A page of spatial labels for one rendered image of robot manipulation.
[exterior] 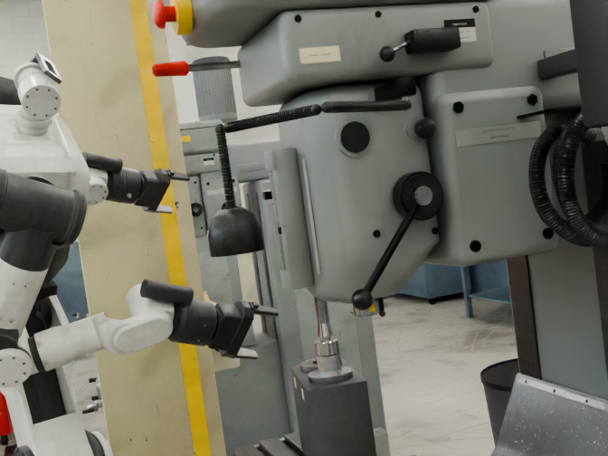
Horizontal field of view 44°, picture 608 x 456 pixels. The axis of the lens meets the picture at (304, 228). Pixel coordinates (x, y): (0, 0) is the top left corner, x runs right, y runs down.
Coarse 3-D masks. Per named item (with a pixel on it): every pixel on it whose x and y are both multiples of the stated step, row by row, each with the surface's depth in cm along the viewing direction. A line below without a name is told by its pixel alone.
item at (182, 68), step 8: (160, 64) 115; (168, 64) 116; (176, 64) 116; (184, 64) 116; (192, 64) 117; (200, 64) 118; (208, 64) 118; (216, 64) 119; (224, 64) 119; (232, 64) 119; (240, 64) 120; (152, 72) 116; (160, 72) 115; (168, 72) 116; (176, 72) 116; (184, 72) 117
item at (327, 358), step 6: (318, 348) 148; (324, 348) 147; (330, 348) 147; (336, 348) 148; (318, 354) 148; (324, 354) 147; (330, 354) 147; (336, 354) 148; (318, 360) 148; (324, 360) 147; (330, 360) 147; (336, 360) 148; (318, 366) 149; (324, 366) 148; (330, 366) 147; (336, 366) 148; (318, 372) 149; (324, 372) 148; (330, 372) 147; (336, 372) 148
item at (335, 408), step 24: (312, 360) 162; (312, 384) 147; (336, 384) 145; (360, 384) 145; (312, 408) 143; (336, 408) 144; (360, 408) 145; (312, 432) 144; (336, 432) 144; (360, 432) 145
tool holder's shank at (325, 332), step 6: (318, 300) 148; (318, 306) 148; (324, 306) 148; (318, 312) 148; (324, 312) 148; (318, 318) 148; (324, 318) 148; (318, 324) 148; (324, 324) 148; (318, 330) 148; (324, 330) 148; (330, 330) 148; (318, 336) 148; (324, 336) 148; (330, 336) 149
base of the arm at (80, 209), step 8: (0, 176) 117; (0, 184) 116; (0, 192) 116; (80, 192) 125; (0, 200) 116; (80, 200) 123; (0, 208) 116; (80, 208) 123; (72, 216) 122; (80, 216) 122; (72, 224) 122; (80, 224) 122; (0, 232) 123; (72, 232) 122; (80, 232) 123; (64, 240) 124; (72, 240) 123
